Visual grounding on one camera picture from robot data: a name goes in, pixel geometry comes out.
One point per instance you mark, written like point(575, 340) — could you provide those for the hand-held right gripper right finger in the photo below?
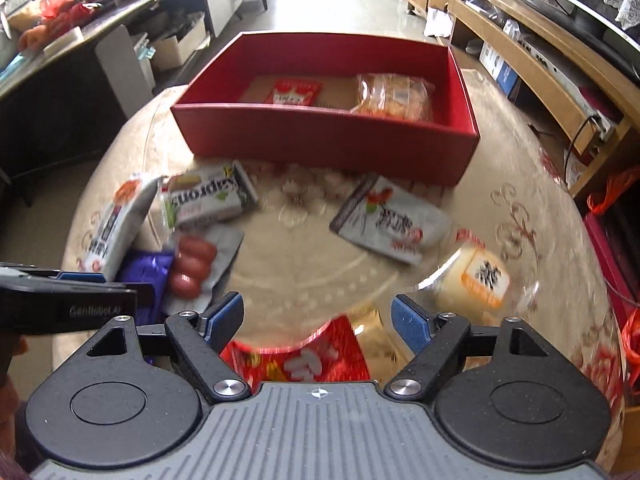
point(407, 322)

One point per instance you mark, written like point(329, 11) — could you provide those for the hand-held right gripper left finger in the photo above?
point(227, 310)

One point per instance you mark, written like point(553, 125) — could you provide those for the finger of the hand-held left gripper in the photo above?
point(80, 276)
point(142, 295)

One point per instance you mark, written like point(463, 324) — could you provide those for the purple snack packet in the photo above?
point(145, 270)

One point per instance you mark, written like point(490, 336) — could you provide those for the sausage packet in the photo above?
point(192, 260)

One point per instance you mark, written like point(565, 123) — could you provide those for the white packet with orange print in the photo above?
point(117, 225)

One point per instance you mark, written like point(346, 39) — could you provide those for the red patterned snack packet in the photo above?
point(300, 355)

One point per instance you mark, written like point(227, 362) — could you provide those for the grey white snack packet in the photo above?
point(385, 220)

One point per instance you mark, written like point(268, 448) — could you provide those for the green white wafer packet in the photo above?
point(210, 200)

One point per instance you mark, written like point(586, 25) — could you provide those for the red cardboard box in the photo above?
point(325, 135)

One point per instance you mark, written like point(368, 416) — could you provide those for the person's left forearm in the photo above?
point(7, 410)

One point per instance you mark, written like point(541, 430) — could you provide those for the yellow cake packet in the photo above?
point(475, 275)

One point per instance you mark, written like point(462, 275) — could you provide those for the dark coffee table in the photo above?
point(60, 90)

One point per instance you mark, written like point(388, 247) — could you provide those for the large red gift box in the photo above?
point(610, 270)

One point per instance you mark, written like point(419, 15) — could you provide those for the white storage bin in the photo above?
point(145, 67)

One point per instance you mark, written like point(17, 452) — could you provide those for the orange plastic bag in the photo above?
point(612, 192)
point(632, 340)

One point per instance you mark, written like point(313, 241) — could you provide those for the clear bread packet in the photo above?
point(390, 97)

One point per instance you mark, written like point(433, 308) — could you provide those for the small red snack packet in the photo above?
point(292, 92)

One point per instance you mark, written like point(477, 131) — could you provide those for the white tape roll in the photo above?
point(62, 40)

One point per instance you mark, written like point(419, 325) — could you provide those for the peaches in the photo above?
point(34, 37)

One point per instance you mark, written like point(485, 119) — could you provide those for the open cardboard box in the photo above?
point(177, 47)

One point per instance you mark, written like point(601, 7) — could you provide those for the red plastic bag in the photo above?
point(70, 10)

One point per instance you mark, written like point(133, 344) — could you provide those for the blue white carton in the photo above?
point(500, 67)

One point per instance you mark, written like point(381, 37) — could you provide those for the white media player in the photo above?
point(565, 82)

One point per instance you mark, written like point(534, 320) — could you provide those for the white plastic bag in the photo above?
point(439, 22)

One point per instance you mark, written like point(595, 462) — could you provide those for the wooden television cabinet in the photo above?
point(540, 40)

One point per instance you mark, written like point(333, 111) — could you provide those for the black television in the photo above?
point(575, 2)

